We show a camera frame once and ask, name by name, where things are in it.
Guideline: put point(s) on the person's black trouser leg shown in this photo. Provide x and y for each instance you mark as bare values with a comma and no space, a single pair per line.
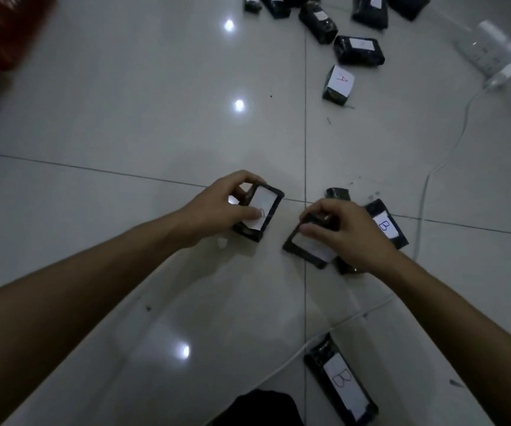
260,410

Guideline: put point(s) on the person's right hand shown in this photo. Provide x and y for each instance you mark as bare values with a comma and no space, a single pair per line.
357,239

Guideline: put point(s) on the black packets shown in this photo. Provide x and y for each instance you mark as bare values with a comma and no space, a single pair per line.
357,50

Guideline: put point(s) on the person's left forearm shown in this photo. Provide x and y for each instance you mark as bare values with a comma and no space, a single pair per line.
60,306

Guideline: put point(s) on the person's left hand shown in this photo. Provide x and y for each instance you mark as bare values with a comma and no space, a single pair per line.
215,212

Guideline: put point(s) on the white power strip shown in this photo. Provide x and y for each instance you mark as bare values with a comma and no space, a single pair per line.
490,46

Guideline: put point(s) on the red plastic basket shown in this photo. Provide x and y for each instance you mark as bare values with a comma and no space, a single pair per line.
7,26

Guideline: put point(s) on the person's right forearm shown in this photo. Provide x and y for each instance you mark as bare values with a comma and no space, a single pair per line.
459,323

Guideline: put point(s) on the white plug adapter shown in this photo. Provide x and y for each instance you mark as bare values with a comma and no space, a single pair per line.
501,75

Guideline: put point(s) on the black packet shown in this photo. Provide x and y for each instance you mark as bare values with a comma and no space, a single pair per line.
313,252
266,201

